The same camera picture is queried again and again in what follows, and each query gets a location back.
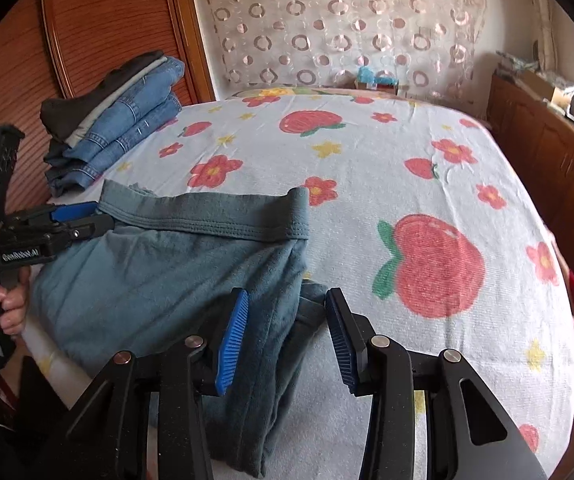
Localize pink circle-patterned curtain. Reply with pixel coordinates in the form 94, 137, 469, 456
202, 0, 488, 92

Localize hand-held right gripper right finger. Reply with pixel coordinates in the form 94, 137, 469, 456
324, 287, 548, 480

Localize white wall pipe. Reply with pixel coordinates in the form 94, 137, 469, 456
531, 0, 559, 61

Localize cardboard box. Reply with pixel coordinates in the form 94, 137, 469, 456
520, 70, 563, 104

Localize light grey folded pants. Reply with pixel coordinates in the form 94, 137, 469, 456
64, 57, 169, 146

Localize pile of packets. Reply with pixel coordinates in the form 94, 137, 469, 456
496, 50, 574, 146

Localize white floral bed sheet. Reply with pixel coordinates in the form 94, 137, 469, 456
22, 92, 574, 480

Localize wooden cabinet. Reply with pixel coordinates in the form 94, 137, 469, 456
487, 72, 574, 281

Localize floral blanket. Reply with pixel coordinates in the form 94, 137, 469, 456
224, 85, 498, 133

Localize wooden slatted wardrobe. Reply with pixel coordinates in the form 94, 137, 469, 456
0, 0, 218, 281

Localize blue toy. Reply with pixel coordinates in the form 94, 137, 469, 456
357, 66, 399, 92

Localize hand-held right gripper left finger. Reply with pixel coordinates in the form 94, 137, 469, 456
49, 287, 250, 480

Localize dark grey folded pants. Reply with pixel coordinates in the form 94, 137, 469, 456
41, 51, 167, 141

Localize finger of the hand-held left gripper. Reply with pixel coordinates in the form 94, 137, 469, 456
64, 215, 116, 242
22, 201, 100, 226

